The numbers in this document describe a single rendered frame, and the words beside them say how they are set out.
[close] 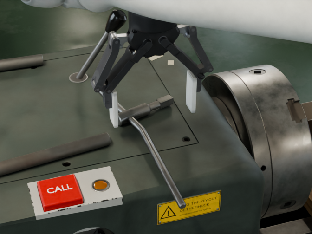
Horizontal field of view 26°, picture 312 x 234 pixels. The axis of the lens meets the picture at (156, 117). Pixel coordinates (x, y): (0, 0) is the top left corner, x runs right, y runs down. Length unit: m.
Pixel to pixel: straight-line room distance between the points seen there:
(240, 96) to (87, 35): 2.78
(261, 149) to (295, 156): 0.07
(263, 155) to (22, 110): 0.45
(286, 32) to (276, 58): 3.07
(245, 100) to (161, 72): 0.17
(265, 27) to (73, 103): 0.55
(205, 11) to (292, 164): 0.59
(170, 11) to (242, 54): 3.09
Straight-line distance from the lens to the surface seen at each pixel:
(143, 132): 1.14
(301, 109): 1.33
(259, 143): 1.28
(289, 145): 1.30
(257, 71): 1.39
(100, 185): 1.06
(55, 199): 1.03
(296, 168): 1.32
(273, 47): 3.96
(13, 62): 1.35
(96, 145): 1.12
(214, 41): 3.97
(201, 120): 1.20
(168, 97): 1.22
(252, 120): 1.28
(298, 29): 0.78
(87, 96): 1.26
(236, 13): 0.77
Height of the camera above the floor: 1.97
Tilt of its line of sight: 36 degrees down
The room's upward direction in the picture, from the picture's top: straight up
